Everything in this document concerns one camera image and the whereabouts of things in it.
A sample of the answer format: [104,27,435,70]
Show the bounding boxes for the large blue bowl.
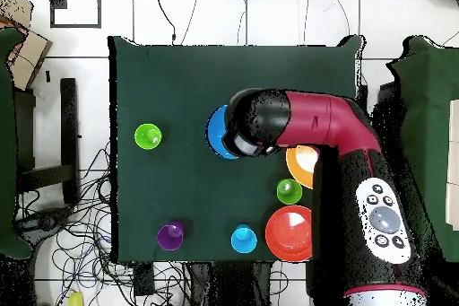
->
[204,104,239,161]

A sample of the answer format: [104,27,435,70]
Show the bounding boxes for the red-orange bowl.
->
[264,204,314,263]

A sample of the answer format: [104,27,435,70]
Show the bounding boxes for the large yellow-orange bowl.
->
[285,144,320,189]

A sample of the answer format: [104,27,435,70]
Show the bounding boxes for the smooth green cup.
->
[275,178,303,205]

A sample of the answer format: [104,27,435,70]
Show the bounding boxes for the light blue cup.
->
[229,223,258,254]

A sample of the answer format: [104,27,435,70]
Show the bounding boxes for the dark green tablecloth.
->
[108,35,367,263]

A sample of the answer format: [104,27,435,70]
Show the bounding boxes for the black equipment cabinet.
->
[374,81,406,170]

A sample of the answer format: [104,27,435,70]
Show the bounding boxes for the ridged green cup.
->
[134,123,163,151]

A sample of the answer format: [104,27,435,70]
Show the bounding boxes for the purple cup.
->
[156,220,186,252]

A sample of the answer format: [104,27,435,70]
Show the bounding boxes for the green cloth side table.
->
[0,27,33,260]
[385,35,459,271]

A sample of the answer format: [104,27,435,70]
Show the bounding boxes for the white boxes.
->
[445,99,459,232]

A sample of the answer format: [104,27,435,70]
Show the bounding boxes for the grey black stand base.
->
[15,205,74,246]

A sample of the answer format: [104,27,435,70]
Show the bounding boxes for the small yellow object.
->
[66,290,85,306]

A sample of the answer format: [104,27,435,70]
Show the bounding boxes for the cardboard box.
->
[0,0,53,92]

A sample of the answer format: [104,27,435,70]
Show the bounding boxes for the black floor cable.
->
[152,0,178,46]

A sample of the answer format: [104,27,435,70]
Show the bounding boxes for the black stand frame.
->
[13,76,81,206]

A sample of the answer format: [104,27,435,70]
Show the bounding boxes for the tangle of floor cables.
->
[13,140,216,306]

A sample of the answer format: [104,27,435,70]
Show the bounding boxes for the black square floor frame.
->
[48,0,102,30]

